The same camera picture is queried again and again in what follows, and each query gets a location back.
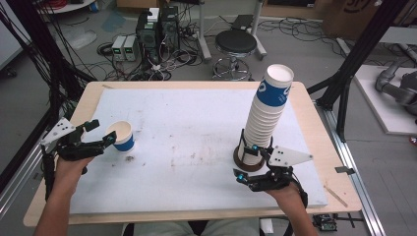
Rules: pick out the blue banded paper cup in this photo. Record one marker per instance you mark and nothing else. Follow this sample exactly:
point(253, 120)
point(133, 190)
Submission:
point(124, 132)

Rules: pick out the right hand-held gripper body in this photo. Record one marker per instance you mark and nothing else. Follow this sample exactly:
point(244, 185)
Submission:
point(275, 182)

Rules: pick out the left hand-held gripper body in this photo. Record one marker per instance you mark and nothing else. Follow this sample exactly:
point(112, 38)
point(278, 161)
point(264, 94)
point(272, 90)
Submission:
point(77, 149)

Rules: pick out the white round table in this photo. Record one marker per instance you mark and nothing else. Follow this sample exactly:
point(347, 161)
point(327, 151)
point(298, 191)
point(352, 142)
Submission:
point(65, 6)

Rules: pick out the white table leg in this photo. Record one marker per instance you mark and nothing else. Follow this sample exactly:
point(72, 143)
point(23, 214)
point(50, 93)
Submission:
point(258, 32)
point(203, 36)

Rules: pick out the teal floor sheet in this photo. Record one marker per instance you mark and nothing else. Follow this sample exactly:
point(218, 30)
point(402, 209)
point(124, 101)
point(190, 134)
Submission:
point(113, 21)

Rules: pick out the person's right hand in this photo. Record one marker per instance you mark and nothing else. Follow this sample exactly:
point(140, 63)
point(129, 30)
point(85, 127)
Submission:
point(288, 196)

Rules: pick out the white foam mat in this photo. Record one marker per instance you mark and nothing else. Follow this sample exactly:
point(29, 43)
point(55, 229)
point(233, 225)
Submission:
point(190, 144)

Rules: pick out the white small box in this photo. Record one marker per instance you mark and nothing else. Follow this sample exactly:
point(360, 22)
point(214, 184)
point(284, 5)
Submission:
point(153, 14)

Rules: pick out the person's left hand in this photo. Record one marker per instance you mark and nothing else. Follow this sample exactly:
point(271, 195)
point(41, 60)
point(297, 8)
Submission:
point(70, 173)

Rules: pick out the aluminium rail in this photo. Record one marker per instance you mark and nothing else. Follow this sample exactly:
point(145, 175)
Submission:
point(370, 209)
point(16, 183)

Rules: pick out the black flat box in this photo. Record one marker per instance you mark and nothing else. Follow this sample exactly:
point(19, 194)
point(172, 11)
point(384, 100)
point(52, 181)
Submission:
point(242, 21)

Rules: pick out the dark brown cup holder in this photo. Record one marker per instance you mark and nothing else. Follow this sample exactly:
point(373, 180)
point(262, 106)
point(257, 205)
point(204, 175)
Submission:
point(244, 167)

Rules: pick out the clear plastic bag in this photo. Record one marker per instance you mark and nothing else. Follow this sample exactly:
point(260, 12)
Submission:
point(80, 36)

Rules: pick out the white platform board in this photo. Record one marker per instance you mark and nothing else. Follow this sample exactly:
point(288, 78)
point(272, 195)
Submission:
point(383, 111)

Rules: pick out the stack of white paper cups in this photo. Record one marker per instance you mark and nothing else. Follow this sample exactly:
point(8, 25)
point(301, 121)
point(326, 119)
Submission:
point(265, 114)

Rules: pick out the black frame post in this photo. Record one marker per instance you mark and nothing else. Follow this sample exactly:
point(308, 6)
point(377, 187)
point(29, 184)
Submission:
point(36, 49)
point(360, 55)

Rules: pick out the grey power supply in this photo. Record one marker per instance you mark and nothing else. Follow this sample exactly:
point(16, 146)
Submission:
point(131, 49)
point(118, 49)

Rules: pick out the green circuit board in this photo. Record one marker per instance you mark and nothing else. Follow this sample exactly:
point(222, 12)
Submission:
point(324, 223)

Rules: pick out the grey metal bracket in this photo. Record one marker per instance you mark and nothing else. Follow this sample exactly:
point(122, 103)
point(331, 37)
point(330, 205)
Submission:
point(344, 170)

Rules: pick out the cardboard box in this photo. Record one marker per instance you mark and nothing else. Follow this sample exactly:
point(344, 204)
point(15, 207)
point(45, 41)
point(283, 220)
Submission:
point(357, 18)

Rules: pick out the black computer tower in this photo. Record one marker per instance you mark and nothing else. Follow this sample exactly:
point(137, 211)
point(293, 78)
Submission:
point(169, 28)
point(147, 37)

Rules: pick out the person's legs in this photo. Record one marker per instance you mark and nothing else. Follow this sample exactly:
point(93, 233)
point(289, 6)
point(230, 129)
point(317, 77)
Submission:
point(196, 228)

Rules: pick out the black round stool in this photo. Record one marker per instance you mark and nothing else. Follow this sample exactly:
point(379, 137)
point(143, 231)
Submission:
point(236, 42)

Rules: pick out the thin wooden stick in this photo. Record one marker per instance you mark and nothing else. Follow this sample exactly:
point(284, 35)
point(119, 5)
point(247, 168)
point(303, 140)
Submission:
point(336, 196)

